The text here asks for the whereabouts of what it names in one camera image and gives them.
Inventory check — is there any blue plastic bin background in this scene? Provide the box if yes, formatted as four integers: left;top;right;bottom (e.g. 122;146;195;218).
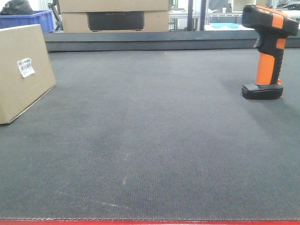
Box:
0;10;55;33

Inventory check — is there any brown cardboard package box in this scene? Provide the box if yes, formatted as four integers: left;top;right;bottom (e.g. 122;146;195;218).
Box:
0;24;56;125

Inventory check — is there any black bag in bin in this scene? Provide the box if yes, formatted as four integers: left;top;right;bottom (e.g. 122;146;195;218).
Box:
0;0;34;15

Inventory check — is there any grey conveyor belt mat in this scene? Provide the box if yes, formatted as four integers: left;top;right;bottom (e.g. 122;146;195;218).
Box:
0;49;300;220

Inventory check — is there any orange black barcode scanner gun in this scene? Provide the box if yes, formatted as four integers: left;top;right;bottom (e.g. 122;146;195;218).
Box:
241;4;300;100

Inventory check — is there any large cardboard box with window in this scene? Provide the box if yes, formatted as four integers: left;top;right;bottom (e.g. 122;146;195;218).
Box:
59;0;169;33

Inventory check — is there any light blue tray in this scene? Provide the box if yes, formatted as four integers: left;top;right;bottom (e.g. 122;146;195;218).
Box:
210;22;239;29

